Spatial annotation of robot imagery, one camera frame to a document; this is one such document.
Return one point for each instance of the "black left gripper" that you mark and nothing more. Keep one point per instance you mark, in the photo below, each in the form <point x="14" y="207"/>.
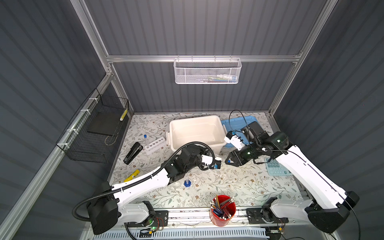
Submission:
<point x="201" y="151"/>

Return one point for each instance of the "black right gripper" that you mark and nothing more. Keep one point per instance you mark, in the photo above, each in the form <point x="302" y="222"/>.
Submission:
<point x="235" y="159"/>

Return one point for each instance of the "white test tube rack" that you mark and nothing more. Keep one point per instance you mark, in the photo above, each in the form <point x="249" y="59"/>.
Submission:
<point x="155" y="145"/>

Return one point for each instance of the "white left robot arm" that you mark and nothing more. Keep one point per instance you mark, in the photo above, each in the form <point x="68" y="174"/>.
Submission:
<point x="112" y="205"/>

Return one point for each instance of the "teal calculator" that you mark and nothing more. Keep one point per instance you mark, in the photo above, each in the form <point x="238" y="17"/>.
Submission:
<point x="275" y="169"/>

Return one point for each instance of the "blue bottle cap piece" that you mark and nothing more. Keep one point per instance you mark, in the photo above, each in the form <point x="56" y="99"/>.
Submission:
<point x="187" y="183"/>

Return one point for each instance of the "blue plastic bin lid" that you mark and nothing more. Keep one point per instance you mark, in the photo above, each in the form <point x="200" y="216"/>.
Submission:
<point x="237" y="124"/>

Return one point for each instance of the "white plastic storage bin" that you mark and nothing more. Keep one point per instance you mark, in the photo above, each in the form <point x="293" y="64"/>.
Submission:
<point x="208" y="130"/>

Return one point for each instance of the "black stapler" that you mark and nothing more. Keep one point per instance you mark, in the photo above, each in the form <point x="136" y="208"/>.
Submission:
<point x="134" y="151"/>

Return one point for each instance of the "red pencil cup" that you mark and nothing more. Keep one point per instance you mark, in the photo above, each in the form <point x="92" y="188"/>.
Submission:
<point x="223" y="209"/>

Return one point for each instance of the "yellow marker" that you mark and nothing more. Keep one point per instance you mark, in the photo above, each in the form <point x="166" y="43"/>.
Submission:
<point x="132" y="176"/>

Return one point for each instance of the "yellow item in basket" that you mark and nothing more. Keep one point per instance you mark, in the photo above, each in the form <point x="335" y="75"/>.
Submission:
<point x="123" y="114"/>

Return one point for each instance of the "white wire wall basket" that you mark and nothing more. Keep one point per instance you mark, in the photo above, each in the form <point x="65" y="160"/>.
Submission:
<point x="207" y="71"/>

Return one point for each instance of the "black wire side basket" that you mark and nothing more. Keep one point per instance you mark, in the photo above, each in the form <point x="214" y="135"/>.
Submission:
<point x="96" y="131"/>

